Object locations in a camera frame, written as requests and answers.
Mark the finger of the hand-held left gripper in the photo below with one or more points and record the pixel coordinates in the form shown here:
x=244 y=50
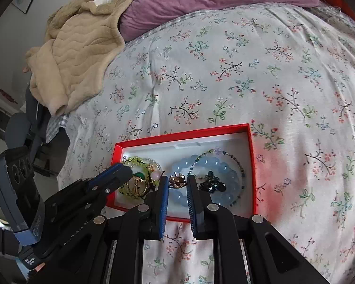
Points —
x=112 y=174

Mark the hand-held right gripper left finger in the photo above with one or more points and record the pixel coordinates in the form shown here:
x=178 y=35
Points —
x=164 y=207

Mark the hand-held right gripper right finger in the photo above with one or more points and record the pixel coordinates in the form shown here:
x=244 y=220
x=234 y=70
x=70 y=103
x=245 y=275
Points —
x=192 y=207

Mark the pink bead charm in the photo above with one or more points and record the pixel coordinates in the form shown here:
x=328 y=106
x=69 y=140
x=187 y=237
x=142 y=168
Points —
x=155 y=178

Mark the black hair claw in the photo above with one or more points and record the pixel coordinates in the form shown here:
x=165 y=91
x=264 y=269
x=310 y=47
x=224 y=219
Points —
x=213 y=183

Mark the red jewelry box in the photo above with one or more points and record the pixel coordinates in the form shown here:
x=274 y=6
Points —
x=248 y=165

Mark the dark chair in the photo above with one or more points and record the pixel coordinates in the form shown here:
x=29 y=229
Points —
x=20 y=127

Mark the plaid cloth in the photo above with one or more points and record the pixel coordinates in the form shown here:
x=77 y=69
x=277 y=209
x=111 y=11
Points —
x=56 y=127

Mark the beige quilted blanket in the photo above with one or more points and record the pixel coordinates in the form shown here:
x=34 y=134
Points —
x=77 y=53

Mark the floral bedsheet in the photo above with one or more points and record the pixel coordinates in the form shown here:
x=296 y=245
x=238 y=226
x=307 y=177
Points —
x=254 y=80

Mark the red wall ornament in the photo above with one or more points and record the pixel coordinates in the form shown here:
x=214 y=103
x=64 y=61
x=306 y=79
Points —
x=7 y=94

